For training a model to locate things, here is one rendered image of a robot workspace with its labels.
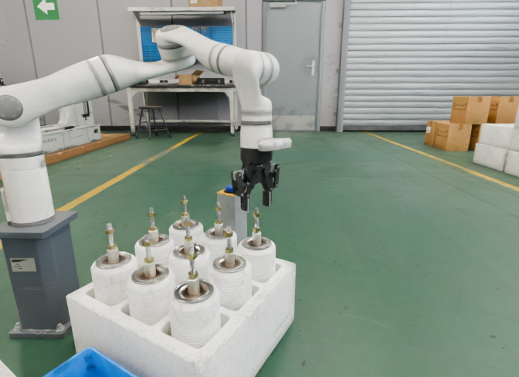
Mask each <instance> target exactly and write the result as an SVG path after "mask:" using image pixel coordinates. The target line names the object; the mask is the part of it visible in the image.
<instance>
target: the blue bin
mask: <svg viewBox="0 0 519 377"><path fill-rule="evenodd" d="M43 377H137V376H136V375H135V374H133V373H132V372H130V371H128V370H127V369H126V368H124V367H123V366H121V365H119V364H118V363H116V362H115V361H114V360H113V359H111V358H109V357H108V356H106V355H105V354H104V353H102V352H100V351H99V350H97V349H96V348H93V347H89V348H85V349H84V350H82V351H81V352H79V353H77V354H76V355H74V356H73V357H72V358H70V359H68V360H67V361H65V362H64V363H63V364H61V365H59V366H58V367H56V368H55V369H53V370H52V371H51V372H49V373H47V374H46V375H44V376H43Z"/></svg>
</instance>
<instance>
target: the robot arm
mask: <svg viewBox="0 0 519 377"><path fill-rule="evenodd" d="M155 39H156V43H157V46H158V50H159V53H160V55H161V60H159V61H156V62H152V63H144V62H139V61H135V60H132V59H127V58H124V57H121V56H115V55H110V54H104V55H101V56H96V57H94V58H91V59H87V60H84V61H82V62H79V63H76V64H73V65H72V66H68V67H67V68H64V69H62V70H60V71H58V72H55V73H53V74H51V75H49V76H46V77H43V78H40V79H37V80H32V81H28V82H24V83H18V84H14V85H10V86H5V87H0V171H1V175H2V181H3V185H4V187H3V188H1V194H2V201H3V205H4V208H5V214H6V219H7V222H8V225H9V226H14V227H17V228H27V227H33V226H40V225H43V224H46V223H48V222H51V221H53V220H54V219H55V213H54V208H53V199H52V195H51V190H50V186H49V178H48V173H47V169H46V161H45V157H44V151H43V146H42V133H41V128H40V123H39V117H41V116H43V115H45V114H47V113H49V112H52V111H54V110H57V109H59V108H61V107H66V106H69V105H73V104H79V103H83V102H87V101H89V100H95V99H97V98H100V97H104V96H106V95H109V94H112V93H115V92H117V91H119V90H122V89H125V88H127V87H130V86H133V85H135V84H137V83H141V82H144V81H145V80H149V79H153V78H155V77H159V76H164V75H167V74H170V73H175V72H178V71H181V70H184V69H187V68H189V67H190V66H192V65H193V64H194V63H195V58H196V59H197V60H198V61H199V62H200V63H201V64H202V65H203V66H204V67H205V68H207V69H208V70H210V71H212V72H214V73H217V74H220V75H223V76H228V77H233V79H234V82H235V85H236V90H237V93H238V97H239V102H240V105H241V130H240V159H241V161H242V163H243V166H242V167H241V170H238V171H231V178H232V191H233V195H236V196H239V197H240V202H241V210H242V211H243V212H245V213H249V212H250V198H249V196H250V193H251V191H252V189H254V186H255V184H258V183H259V182H260V183H261V185H262V187H263V189H264V191H263V205H265V206H270V203H271V201H272V198H271V197H272V191H273V189H274V188H277V186H278V181H279V173H280V165H279V164H275V163H270V161H271V160H272V159H273V150H279V149H284V148H291V140H290V138H273V130H272V104H271V101H270V99H268V98H266V97H263V96H262V94H261V92H260V86H266V85H269V84H271V83H273V82H274V81H275V80H276V79H277V77H278V75H279V71H280V67H279V63H278V62H277V60H276V58H275V57H274V56H273V55H271V54H269V53H265V52H260V51H254V50H248V49H241V48H239V47H236V46H232V45H229V44H225V43H221V42H216V41H213V40H211V39H208V38H206V37H204V36H203V35H201V34H199V33H197V32H195V31H193V30H191V29H189V28H187V27H185V26H183V25H167V26H165V27H162V28H160V29H159V30H158V31H157V32H156V33H155ZM273 178H274V182H273ZM247 182H248V183H250V184H249V185H248V184H246V183H247ZM246 188H247V190H246ZM245 191H246V192H245Z"/></svg>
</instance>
